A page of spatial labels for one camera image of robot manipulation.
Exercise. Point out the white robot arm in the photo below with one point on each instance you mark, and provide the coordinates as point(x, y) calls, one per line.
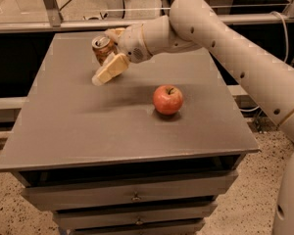
point(193, 24)

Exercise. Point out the orange soda can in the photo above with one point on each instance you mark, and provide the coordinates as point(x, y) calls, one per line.
point(102, 47)

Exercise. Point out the red apple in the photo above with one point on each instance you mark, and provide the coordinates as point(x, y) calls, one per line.
point(167, 99)

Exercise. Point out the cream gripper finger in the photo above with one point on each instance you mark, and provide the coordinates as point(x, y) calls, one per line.
point(116, 35)
point(114, 65)

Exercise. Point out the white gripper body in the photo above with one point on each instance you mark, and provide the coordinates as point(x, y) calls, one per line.
point(131, 45)

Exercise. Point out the metal railing frame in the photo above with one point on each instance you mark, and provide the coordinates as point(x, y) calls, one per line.
point(69, 15)

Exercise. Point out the grey drawer cabinet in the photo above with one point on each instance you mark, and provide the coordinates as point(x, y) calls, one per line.
point(103, 161)

